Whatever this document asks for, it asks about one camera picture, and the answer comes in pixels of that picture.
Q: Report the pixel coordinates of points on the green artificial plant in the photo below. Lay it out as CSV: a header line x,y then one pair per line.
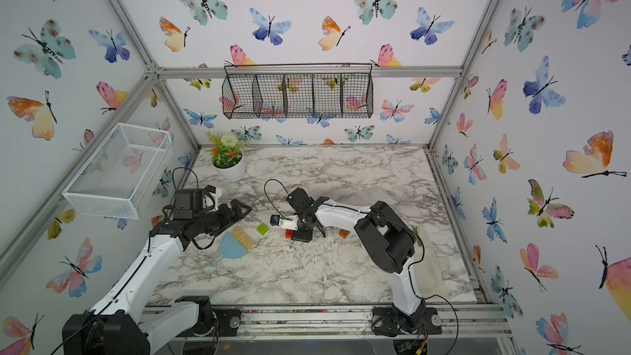
x,y
227,150

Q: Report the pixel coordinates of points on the green lego brick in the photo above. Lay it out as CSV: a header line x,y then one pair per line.
x,y
262,229

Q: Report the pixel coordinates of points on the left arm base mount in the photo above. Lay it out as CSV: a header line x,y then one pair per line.
x,y
215,322

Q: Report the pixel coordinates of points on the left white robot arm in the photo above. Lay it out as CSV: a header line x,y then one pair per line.
x,y
114,324

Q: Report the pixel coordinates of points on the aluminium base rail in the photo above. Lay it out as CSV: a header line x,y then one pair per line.
x,y
357,321

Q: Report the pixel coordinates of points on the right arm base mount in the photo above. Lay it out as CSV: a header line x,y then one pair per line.
x,y
406,320

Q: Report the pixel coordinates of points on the white flower pot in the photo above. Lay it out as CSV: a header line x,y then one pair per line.
x,y
234,173

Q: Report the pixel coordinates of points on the white mesh basket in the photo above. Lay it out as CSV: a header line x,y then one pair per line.
x,y
122,172

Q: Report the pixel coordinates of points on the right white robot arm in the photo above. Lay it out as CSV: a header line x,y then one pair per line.
x,y
388,241

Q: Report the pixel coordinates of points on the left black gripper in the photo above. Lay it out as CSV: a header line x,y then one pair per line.
x,y
229,219

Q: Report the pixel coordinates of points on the black wire basket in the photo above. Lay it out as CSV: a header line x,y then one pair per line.
x,y
298,91

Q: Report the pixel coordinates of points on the orange lego brick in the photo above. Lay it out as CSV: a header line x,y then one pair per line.
x,y
344,233

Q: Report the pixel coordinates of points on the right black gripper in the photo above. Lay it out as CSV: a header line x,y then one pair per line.
x,y
300,236

